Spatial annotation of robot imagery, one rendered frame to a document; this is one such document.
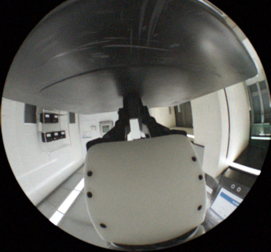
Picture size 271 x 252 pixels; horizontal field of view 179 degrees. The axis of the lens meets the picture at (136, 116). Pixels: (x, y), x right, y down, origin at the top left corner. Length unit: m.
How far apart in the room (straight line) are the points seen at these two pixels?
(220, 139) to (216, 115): 0.10
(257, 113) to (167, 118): 1.61
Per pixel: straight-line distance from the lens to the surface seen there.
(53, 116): 2.99
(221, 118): 0.43
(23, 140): 2.80
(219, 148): 0.46
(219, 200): 0.63
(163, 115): 1.80
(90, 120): 4.75
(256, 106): 1.31
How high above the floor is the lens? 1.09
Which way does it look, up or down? 3 degrees down
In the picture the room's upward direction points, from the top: 174 degrees clockwise
